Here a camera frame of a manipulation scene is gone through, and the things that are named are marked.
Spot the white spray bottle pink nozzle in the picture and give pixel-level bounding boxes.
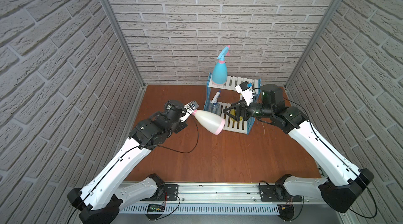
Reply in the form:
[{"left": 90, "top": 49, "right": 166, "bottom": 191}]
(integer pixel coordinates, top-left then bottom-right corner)
[{"left": 192, "top": 109, "right": 225, "bottom": 135}]

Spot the black round connector box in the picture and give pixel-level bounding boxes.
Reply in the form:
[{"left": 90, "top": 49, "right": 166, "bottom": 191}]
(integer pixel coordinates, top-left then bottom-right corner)
[{"left": 278, "top": 205, "right": 295, "bottom": 221}]

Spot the clear spray bottle blue nozzle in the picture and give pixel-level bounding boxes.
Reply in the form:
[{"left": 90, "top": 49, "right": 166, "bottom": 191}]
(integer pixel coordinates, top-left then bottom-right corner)
[{"left": 208, "top": 91, "right": 221, "bottom": 116}]

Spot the teal spray bottle pink trim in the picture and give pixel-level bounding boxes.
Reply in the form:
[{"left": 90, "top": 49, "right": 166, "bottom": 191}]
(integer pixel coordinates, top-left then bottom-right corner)
[{"left": 212, "top": 45, "right": 230, "bottom": 85}]

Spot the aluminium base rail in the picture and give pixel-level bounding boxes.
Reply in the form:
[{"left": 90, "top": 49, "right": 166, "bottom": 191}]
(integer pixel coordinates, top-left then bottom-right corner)
[{"left": 115, "top": 182, "right": 357, "bottom": 224}]

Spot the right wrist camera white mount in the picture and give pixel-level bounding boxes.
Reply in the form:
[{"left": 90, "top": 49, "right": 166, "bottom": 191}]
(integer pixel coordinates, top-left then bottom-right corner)
[{"left": 235, "top": 81, "right": 254, "bottom": 106}]

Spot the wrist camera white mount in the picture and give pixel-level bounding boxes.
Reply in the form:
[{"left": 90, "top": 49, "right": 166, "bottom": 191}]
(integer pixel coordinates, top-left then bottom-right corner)
[
  {"left": 235, "top": 81, "right": 254, "bottom": 106},
  {"left": 180, "top": 101, "right": 199, "bottom": 122}
]

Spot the yellow spray bottle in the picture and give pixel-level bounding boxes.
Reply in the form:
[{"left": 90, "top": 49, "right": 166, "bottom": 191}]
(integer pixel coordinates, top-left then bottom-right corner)
[{"left": 230, "top": 109, "right": 237, "bottom": 122}]

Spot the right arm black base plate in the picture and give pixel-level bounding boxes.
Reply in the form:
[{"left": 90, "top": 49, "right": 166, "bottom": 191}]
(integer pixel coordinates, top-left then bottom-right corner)
[{"left": 258, "top": 183, "right": 303, "bottom": 204}]

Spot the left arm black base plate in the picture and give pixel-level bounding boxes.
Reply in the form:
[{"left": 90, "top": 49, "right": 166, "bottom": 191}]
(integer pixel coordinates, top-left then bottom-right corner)
[{"left": 147, "top": 184, "right": 179, "bottom": 202}]

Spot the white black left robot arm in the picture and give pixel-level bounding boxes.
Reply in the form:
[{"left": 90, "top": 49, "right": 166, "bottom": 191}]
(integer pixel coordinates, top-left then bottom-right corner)
[{"left": 67, "top": 100, "right": 191, "bottom": 224}]

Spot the left aluminium corner post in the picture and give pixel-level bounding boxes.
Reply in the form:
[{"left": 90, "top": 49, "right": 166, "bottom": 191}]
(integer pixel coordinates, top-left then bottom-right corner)
[{"left": 86, "top": 0, "right": 147, "bottom": 87}]

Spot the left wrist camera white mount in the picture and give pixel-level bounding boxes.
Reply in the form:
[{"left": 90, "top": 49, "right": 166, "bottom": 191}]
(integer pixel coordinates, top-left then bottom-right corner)
[{"left": 180, "top": 101, "right": 199, "bottom": 122}]

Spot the right aluminium corner post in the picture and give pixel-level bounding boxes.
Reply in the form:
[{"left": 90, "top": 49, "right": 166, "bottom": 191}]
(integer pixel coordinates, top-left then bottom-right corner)
[{"left": 284, "top": 0, "right": 342, "bottom": 90}]

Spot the aluminium corner post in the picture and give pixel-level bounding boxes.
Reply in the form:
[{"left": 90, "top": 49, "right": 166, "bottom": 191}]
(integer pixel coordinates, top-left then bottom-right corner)
[
  {"left": 284, "top": 0, "right": 342, "bottom": 90},
  {"left": 86, "top": 0, "right": 147, "bottom": 87}
]

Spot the green circuit board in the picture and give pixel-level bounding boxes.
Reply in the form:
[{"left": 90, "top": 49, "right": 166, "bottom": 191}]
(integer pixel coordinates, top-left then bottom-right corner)
[{"left": 147, "top": 204, "right": 166, "bottom": 212}]

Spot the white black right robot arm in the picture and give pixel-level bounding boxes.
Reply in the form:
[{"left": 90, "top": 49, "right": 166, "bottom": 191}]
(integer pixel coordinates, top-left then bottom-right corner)
[{"left": 223, "top": 82, "right": 374, "bottom": 213}]

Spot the blue and white slatted shelf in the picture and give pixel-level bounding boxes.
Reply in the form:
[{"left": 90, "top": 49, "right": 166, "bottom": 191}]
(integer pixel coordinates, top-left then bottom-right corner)
[{"left": 202, "top": 72, "right": 262, "bottom": 135}]

